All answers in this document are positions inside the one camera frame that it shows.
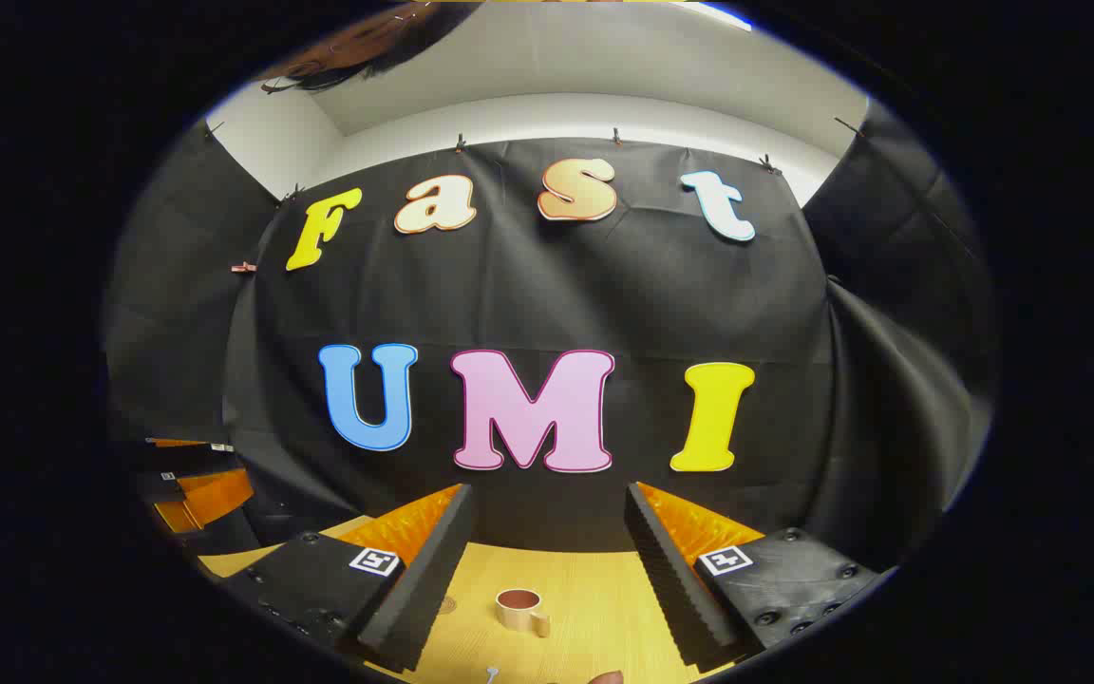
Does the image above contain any beige cup with handle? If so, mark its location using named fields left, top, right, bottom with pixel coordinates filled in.
left=496, top=588, right=551, bottom=637

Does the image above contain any black backdrop cloth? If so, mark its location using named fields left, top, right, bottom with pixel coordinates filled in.
left=103, top=100, right=999, bottom=574

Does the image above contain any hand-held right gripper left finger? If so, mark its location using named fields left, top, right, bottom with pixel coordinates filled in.
left=221, top=483, right=479, bottom=674

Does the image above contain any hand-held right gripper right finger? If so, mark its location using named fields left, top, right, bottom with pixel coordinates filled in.
left=625, top=482, right=882, bottom=672

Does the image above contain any light wooden desktop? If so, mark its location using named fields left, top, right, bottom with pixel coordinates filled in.
left=198, top=516, right=740, bottom=684

